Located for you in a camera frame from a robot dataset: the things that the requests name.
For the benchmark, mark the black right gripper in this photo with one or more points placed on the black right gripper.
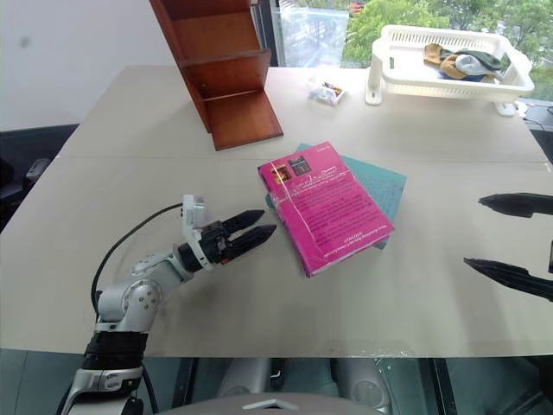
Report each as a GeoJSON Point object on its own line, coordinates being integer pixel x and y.
{"type": "Point", "coordinates": [551, 257]}

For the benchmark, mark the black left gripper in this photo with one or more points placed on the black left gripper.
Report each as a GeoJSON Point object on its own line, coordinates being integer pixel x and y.
{"type": "Point", "coordinates": [216, 244]}

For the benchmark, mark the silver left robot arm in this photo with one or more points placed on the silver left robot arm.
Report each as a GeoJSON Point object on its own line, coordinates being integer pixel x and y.
{"type": "Point", "coordinates": [129, 298]}

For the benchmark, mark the pink book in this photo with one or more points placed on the pink book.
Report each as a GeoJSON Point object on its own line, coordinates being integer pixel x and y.
{"type": "Point", "coordinates": [328, 207]}

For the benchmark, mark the teal book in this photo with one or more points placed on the teal book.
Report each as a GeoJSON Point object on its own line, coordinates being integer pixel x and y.
{"type": "Point", "coordinates": [384, 186]}

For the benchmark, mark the wooden bookshelf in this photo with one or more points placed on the wooden bookshelf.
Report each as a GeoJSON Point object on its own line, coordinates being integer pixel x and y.
{"type": "Point", "coordinates": [233, 73]}

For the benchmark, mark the grey rounded robot leg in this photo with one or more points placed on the grey rounded robot leg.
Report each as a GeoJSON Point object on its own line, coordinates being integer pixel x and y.
{"type": "Point", "coordinates": [365, 382]}
{"type": "Point", "coordinates": [244, 376]}

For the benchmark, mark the white plastic basket rack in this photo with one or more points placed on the white plastic basket rack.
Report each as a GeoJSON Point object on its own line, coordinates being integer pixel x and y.
{"type": "Point", "coordinates": [432, 89]}

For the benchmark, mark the grey sock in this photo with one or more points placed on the grey sock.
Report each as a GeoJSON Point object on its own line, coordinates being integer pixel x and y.
{"type": "Point", "coordinates": [468, 65]}

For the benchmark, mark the brown sock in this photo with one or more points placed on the brown sock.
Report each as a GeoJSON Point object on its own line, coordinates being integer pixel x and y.
{"type": "Point", "coordinates": [451, 67]}

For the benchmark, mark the dark green sock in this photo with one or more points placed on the dark green sock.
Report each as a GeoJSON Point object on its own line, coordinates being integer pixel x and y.
{"type": "Point", "coordinates": [481, 58]}

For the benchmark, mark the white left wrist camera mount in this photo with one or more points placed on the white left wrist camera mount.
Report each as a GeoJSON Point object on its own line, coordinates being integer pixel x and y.
{"type": "Point", "coordinates": [193, 212]}

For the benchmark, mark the dark table frame bar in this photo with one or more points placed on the dark table frame bar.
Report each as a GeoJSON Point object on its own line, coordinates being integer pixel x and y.
{"type": "Point", "coordinates": [445, 384]}
{"type": "Point", "coordinates": [183, 380]}

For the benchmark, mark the dark window frame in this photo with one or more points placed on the dark window frame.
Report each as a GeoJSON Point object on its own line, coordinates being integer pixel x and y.
{"type": "Point", "coordinates": [268, 30]}

